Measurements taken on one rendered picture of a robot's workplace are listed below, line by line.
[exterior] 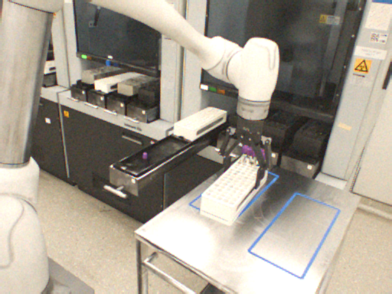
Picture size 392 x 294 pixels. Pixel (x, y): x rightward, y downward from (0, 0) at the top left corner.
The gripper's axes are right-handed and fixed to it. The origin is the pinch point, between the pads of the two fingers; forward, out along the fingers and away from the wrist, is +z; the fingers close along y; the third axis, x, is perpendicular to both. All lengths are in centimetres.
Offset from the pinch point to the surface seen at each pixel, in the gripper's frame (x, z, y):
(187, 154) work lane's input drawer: 16.7, 9.1, -30.2
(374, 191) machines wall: 154, 72, 48
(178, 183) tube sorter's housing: 39, 41, -47
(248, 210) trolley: -8.1, 5.5, 6.3
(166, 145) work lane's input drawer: 14.6, 7.2, -38.9
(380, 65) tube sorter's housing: 44, -33, 28
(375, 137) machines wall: 155, 32, 37
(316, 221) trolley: -1.5, 5.5, 25.0
